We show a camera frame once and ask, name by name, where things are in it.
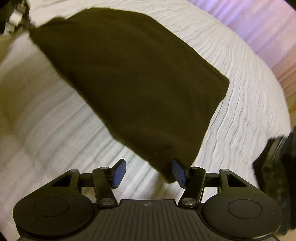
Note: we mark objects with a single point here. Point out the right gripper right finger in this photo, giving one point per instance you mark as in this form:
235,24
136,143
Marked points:
192,180

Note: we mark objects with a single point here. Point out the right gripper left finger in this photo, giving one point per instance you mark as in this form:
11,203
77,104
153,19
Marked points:
106,180

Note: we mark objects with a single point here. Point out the dark brown long-sleeve sweater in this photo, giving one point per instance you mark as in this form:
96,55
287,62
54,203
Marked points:
154,93

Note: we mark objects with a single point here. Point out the stack of folded dark clothes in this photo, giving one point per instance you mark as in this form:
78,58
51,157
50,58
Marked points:
275,174

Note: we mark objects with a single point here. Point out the white striped bed duvet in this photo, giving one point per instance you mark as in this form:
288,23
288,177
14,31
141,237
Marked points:
47,128

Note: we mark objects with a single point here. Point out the pink window curtain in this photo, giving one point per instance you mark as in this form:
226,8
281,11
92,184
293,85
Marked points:
268,27

